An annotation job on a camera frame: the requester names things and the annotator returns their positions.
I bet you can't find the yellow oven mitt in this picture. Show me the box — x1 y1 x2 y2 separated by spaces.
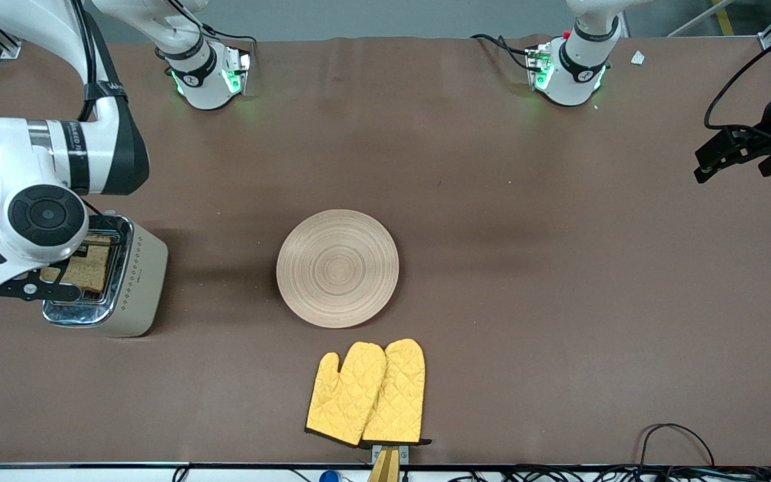
305 341 388 447
361 338 432 447

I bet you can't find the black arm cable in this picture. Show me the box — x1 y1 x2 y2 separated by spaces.
704 12 771 149
70 0 108 102

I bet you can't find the yellow camera mount bracket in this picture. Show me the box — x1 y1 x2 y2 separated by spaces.
367 443 410 482

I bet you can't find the black cable bundle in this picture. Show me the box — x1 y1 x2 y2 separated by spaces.
449 465 771 482

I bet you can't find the black left base cable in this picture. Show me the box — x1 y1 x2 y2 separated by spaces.
470 33 535 73

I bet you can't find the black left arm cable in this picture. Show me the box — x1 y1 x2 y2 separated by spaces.
704 12 771 149

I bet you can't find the brown table cover mat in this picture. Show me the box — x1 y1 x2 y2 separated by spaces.
0 35 771 468

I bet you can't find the beige chrome toaster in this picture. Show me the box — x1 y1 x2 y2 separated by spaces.
42 214 169 337

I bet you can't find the black looped cable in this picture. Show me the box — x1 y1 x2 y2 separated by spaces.
638 423 716 468

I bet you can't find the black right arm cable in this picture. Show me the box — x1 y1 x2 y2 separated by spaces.
70 0 108 102

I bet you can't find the black base cable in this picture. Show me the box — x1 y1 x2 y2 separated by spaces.
195 23 258 68
470 33 535 73

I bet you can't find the round wooden plate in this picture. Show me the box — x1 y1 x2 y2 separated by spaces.
276 210 400 329

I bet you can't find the brown bread slice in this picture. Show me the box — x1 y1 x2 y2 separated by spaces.
41 234 114 294

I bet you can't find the black right base cable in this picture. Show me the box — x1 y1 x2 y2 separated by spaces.
195 23 258 68

